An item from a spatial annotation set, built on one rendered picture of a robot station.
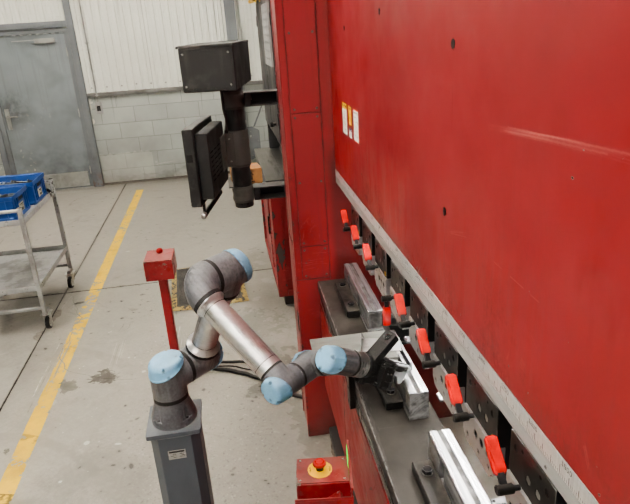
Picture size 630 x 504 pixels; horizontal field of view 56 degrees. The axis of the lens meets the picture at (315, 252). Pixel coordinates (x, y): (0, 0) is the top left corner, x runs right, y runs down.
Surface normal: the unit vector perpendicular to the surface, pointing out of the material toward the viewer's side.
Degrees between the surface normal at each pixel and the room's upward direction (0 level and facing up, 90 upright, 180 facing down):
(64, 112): 90
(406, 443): 0
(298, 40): 90
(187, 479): 90
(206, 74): 90
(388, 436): 0
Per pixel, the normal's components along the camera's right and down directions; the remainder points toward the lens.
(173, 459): 0.16, 0.34
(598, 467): -0.99, 0.11
